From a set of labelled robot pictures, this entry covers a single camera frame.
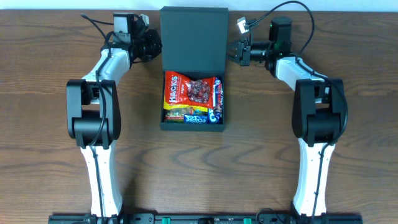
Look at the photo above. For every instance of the yellow Hacks candy bag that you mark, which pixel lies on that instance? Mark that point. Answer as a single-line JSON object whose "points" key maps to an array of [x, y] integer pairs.
{"points": [[189, 108]]}

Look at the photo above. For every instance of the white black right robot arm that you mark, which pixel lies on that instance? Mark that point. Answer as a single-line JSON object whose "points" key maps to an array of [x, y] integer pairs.
{"points": [[319, 112]]}

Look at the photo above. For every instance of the red Hacks candy bag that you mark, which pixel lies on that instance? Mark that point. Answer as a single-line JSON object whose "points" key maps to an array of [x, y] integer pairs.
{"points": [[181, 91]]}

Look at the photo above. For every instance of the blue Oreo cookie pack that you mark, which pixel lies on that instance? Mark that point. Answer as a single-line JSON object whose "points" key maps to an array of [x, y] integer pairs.
{"points": [[215, 115]]}

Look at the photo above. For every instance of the dark green box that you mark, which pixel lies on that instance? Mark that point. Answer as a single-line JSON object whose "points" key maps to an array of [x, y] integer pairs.
{"points": [[194, 44]]}

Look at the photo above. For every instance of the blue Eclipse mint box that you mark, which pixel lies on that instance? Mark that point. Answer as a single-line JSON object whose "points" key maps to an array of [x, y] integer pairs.
{"points": [[195, 119]]}

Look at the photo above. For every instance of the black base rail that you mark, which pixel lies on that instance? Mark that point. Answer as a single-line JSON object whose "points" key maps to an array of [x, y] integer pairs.
{"points": [[263, 217]]}

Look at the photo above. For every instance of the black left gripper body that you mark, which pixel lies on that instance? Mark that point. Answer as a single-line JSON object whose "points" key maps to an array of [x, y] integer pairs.
{"points": [[155, 43]]}

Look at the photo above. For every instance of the dark blue Cadbury chocolate bar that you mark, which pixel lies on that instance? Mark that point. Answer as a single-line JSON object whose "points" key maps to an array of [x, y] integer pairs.
{"points": [[218, 93]]}

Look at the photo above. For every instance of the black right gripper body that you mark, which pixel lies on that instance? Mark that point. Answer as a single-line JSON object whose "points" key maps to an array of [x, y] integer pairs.
{"points": [[244, 53]]}

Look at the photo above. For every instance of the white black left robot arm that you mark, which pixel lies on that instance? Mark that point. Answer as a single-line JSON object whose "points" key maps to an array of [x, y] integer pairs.
{"points": [[94, 117]]}

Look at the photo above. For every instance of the green Haribo gummy bag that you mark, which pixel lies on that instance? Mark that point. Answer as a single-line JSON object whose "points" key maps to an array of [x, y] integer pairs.
{"points": [[175, 116]]}

